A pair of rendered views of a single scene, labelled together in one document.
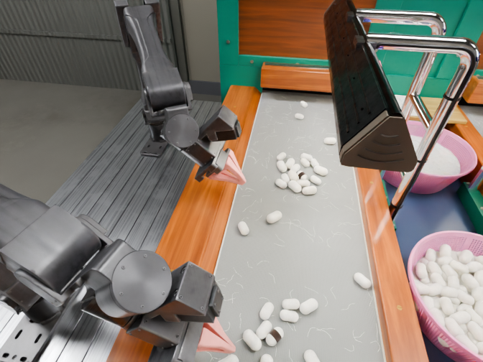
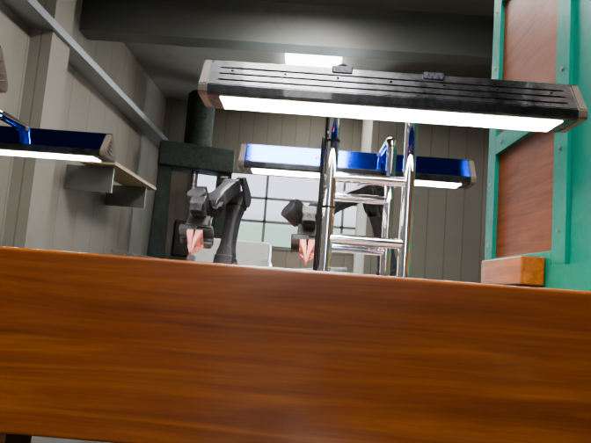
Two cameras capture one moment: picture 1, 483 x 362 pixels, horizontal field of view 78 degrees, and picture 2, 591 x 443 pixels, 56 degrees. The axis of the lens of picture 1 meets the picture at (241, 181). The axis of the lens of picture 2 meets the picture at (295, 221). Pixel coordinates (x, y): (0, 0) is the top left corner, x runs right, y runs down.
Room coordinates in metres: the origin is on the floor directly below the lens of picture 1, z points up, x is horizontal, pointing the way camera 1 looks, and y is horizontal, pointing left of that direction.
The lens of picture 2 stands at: (0.20, -1.62, 0.75)
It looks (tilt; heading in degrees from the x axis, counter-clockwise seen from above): 6 degrees up; 81
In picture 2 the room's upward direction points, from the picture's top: 4 degrees clockwise
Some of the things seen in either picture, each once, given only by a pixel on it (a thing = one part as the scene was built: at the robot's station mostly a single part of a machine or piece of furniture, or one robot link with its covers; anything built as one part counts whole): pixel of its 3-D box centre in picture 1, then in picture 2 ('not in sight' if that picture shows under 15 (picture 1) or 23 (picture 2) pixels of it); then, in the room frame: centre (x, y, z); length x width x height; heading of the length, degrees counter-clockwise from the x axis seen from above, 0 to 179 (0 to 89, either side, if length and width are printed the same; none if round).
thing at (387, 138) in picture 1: (353, 45); (355, 164); (0.56, -0.20, 1.08); 0.62 x 0.08 x 0.07; 170
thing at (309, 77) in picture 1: (304, 77); (509, 272); (1.01, -0.22, 0.83); 0.30 x 0.06 x 0.07; 80
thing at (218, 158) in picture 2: not in sight; (191, 212); (-0.07, 5.33, 1.53); 0.99 x 0.83 x 3.05; 170
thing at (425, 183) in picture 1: (415, 158); not in sight; (0.68, -0.51, 0.72); 0.27 x 0.27 x 0.10
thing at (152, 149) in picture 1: (159, 129); not in sight; (0.85, 0.28, 0.71); 0.20 x 0.07 x 0.08; 170
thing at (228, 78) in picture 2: not in sight; (389, 92); (0.47, -0.76, 1.08); 0.62 x 0.08 x 0.07; 170
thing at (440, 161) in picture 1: (414, 161); not in sight; (0.68, -0.51, 0.71); 0.22 x 0.22 x 0.06
